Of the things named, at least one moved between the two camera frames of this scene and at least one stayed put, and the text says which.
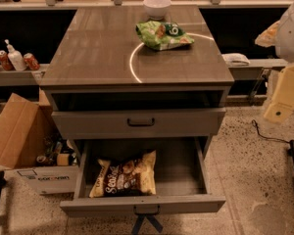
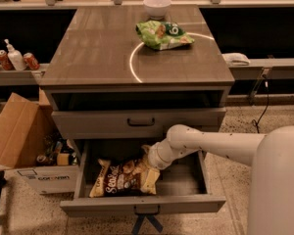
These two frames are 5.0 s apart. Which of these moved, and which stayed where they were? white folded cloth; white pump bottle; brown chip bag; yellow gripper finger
Moved: yellow gripper finger
Stayed: white folded cloth; white pump bottle; brown chip bag
